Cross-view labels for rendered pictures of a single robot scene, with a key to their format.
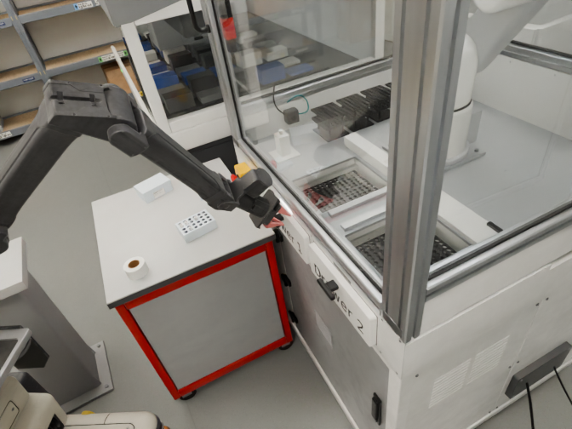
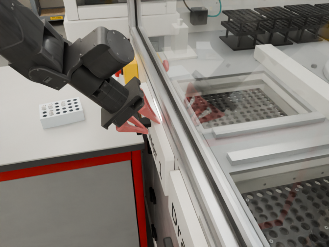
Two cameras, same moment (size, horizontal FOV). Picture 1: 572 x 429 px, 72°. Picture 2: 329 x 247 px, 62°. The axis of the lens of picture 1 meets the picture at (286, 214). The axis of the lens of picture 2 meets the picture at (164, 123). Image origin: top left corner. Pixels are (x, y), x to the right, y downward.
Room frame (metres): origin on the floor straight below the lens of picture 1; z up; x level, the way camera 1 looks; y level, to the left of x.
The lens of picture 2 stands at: (0.46, -0.08, 1.27)
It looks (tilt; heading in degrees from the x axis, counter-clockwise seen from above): 37 degrees down; 7
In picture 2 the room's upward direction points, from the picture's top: straight up
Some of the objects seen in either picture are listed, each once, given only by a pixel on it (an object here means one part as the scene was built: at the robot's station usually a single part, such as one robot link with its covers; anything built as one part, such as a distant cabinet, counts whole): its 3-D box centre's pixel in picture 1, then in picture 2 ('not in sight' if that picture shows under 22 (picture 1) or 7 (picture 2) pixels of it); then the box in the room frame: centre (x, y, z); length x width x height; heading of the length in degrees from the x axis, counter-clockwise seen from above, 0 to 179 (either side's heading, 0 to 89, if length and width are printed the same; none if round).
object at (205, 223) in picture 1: (196, 225); (61, 112); (1.12, 0.33, 0.78); 0.12 x 0.08 x 0.04; 119
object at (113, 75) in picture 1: (125, 76); not in sight; (4.60, 1.52, 0.28); 0.41 x 0.32 x 0.28; 113
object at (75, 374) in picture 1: (36, 334); not in sight; (1.07, 1.11, 0.38); 0.30 x 0.30 x 0.76; 23
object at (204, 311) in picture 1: (199, 281); (70, 171); (1.23, 0.43, 0.38); 0.62 x 0.58 x 0.76; 20
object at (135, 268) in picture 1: (135, 268); not in sight; (0.95, 0.52, 0.78); 0.07 x 0.07 x 0.04
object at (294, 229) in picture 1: (286, 223); (154, 132); (0.94, 0.00, 0.87); 0.29 x 0.02 x 0.11; 20
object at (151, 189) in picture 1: (153, 187); not in sight; (1.41, 0.53, 0.79); 0.13 x 0.09 x 0.05; 127
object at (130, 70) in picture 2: (243, 175); (128, 69); (1.25, 0.13, 0.88); 0.07 x 0.05 x 0.07; 20
